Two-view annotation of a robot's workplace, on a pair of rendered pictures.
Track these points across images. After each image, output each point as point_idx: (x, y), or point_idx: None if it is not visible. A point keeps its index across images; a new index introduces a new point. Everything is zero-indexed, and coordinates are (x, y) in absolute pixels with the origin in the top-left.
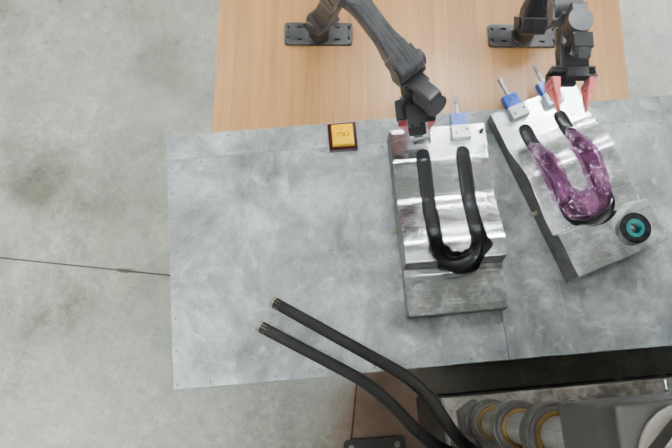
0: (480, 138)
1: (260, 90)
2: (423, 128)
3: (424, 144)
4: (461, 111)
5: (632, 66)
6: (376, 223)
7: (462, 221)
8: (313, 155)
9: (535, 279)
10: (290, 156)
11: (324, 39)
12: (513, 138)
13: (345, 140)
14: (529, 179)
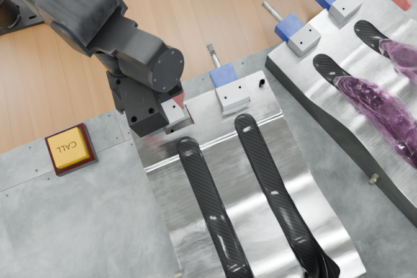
0: (264, 94)
1: None
2: (158, 118)
3: (184, 129)
4: (226, 62)
5: None
6: (152, 262)
7: (277, 237)
8: (36, 188)
9: (406, 274)
10: (4, 200)
11: (13, 21)
12: (309, 79)
13: (72, 155)
14: (355, 134)
